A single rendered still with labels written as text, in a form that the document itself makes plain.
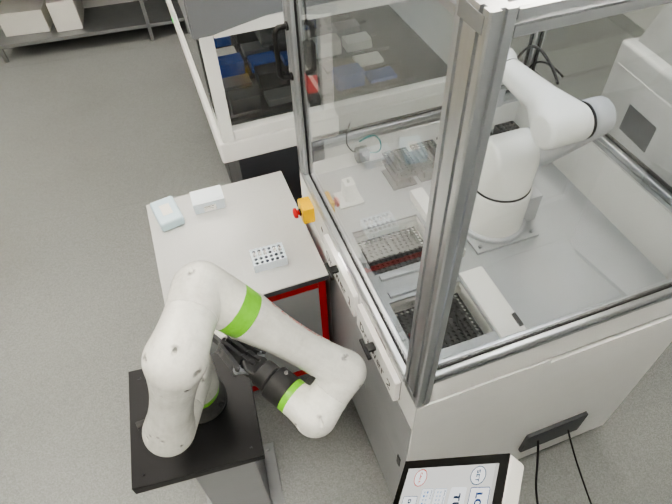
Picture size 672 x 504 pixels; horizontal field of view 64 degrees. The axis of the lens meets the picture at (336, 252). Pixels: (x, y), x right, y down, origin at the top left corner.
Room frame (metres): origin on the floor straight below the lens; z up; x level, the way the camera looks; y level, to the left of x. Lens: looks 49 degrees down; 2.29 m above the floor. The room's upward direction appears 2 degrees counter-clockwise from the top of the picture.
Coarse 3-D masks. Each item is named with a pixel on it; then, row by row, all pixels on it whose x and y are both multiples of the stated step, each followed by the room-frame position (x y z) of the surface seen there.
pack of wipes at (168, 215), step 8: (160, 200) 1.61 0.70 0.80; (168, 200) 1.61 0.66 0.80; (152, 208) 1.57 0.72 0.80; (160, 208) 1.56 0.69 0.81; (168, 208) 1.56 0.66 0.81; (176, 208) 1.56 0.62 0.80; (160, 216) 1.52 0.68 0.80; (168, 216) 1.52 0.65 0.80; (176, 216) 1.52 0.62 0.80; (160, 224) 1.48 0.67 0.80; (168, 224) 1.48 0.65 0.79; (176, 224) 1.50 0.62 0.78
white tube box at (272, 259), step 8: (256, 248) 1.33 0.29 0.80; (264, 248) 1.34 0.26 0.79; (272, 248) 1.33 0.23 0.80; (256, 256) 1.30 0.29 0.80; (264, 256) 1.30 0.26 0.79; (272, 256) 1.30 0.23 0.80; (280, 256) 1.29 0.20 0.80; (256, 264) 1.27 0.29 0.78; (264, 264) 1.26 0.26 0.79; (272, 264) 1.27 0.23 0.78; (280, 264) 1.28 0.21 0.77; (256, 272) 1.25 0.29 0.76
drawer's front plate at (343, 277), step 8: (328, 240) 1.24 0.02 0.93; (328, 248) 1.22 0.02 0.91; (328, 256) 1.23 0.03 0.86; (336, 256) 1.17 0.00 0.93; (336, 264) 1.15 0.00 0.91; (344, 272) 1.10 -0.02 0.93; (344, 280) 1.07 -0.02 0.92; (344, 288) 1.08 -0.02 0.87; (352, 288) 1.03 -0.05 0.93; (344, 296) 1.08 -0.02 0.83; (352, 296) 1.01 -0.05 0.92; (352, 304) 1.01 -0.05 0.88; (352, 312) 1.01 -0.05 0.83
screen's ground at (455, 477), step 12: (420, 468) 0.44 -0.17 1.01; (432, 468) 0.43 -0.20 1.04; (444, 468) 0.42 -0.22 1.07; (456, 468) 0.41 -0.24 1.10; (468, 468) 0.40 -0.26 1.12; (492, 468) 0.38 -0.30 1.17; (408, 480) 0.42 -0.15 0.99; (432, 480) 0.40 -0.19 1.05; (444, 480) 0.39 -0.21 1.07; (456, 480) 0.38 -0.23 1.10; (468, 480) 0.37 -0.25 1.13; (492, 480) 0.35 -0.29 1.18; (408, 492) 0.39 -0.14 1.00; (420, 492) 0.38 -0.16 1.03; (456, 492) 0.35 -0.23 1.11; (468, 492) 0.35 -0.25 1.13; (492, 492) 0.33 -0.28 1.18
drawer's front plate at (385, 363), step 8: (360, 304) 0.97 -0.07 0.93; (360, 312) 0.94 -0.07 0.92; (360, 320) 0.94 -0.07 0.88; (368, 320) 0.91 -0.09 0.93; (368, 328) 0.88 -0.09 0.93; (368, 336) 0.88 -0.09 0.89; (376, 336) 0.85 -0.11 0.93; (376, 344) 0.83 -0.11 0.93; (376, 352) 0.82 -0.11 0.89; (384, 352) 0.80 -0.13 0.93; (376, 360) 0.82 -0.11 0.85; (384, 360) 0.77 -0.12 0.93; (384, 368) 0.77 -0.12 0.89; (392, 368) 0.75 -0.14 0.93; (384, 376) 0.76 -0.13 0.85; (392, 376) 0.72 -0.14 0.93; (392, 384) 0.71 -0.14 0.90; (400, 384) 0.70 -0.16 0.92; (392, 392) 0.71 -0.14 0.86
